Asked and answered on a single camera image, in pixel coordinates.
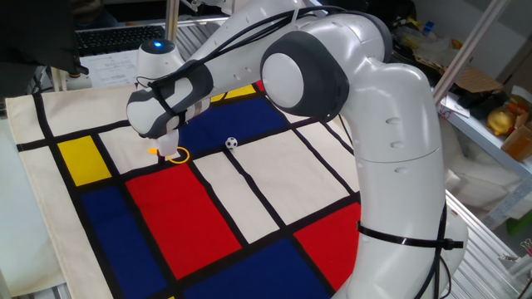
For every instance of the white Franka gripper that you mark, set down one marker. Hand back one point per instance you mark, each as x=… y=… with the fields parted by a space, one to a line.
x=169 y=143

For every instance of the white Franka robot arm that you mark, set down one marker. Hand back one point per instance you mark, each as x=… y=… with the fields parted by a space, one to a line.
x=395 y=166

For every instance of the small soccer ball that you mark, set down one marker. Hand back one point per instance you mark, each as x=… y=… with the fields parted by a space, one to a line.
x=231 y=143

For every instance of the Mondrian colour block cloth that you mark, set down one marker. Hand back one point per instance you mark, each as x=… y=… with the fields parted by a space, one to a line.
x=178 y=216

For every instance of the printed white paper sheet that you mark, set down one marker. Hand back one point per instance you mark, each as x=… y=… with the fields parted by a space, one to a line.
x=108 y=70

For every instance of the black computer keyboard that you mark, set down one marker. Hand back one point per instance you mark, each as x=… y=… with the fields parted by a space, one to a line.
x=120 y=39

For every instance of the person in dark clothes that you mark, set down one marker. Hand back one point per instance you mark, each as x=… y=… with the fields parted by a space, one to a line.
x=93 y=14

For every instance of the black monitor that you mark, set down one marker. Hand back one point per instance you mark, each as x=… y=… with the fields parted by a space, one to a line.
x=33 y=37

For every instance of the brown cardboard sheet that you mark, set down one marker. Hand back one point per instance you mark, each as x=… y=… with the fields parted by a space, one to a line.
x=478 y=79

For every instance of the yellow toy figure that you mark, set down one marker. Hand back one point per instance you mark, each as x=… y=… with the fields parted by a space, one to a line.
x=500 y=121

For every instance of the orange cardboard box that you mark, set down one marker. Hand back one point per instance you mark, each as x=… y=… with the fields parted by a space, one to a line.
x=519 y=143

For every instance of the green plastic object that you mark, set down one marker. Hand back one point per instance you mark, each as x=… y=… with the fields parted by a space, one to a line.
x=521 y=224

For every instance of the upright aluminium frame post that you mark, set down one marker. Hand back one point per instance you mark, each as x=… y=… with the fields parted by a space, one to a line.
x=172 y=21

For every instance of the slanted aluminium frame post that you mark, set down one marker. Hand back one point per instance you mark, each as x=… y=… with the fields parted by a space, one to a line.
x=469 y=50

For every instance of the aluminium shelf rail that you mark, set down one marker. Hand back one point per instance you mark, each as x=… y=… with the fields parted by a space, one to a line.
x=498 y=149

